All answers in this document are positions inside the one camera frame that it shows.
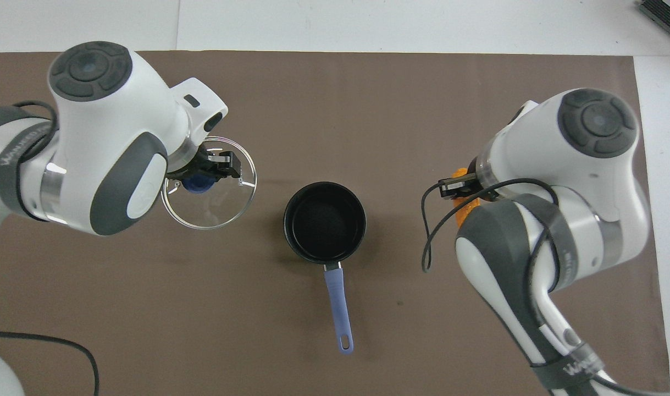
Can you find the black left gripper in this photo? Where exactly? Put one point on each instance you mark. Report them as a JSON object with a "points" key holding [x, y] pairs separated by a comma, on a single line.
{"points": [[208, 160]]}

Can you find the glass lid blue knob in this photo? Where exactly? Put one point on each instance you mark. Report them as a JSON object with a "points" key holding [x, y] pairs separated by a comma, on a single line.
{"points": [[200, 186]]}

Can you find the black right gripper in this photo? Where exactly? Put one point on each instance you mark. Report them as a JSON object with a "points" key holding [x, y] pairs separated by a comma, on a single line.
{"points": [[480, 194]]}

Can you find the brown table mat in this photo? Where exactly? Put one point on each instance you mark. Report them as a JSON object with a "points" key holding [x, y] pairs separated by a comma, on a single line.
{"points": [[340, 110]]}

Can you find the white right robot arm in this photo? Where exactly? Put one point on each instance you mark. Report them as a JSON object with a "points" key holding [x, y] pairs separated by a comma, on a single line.
{"points": [[560, 165]]}

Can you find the black ribbed metal device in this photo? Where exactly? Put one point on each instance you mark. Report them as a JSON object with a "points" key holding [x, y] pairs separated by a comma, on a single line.
{"points": [[667, 11]]}

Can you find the yellow toy corn cob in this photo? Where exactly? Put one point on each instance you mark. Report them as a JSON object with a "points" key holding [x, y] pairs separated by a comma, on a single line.
{"points": [[466, 212]]}

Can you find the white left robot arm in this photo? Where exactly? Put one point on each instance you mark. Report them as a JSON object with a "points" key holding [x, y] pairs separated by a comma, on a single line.
{"points": [[109, 110]]}

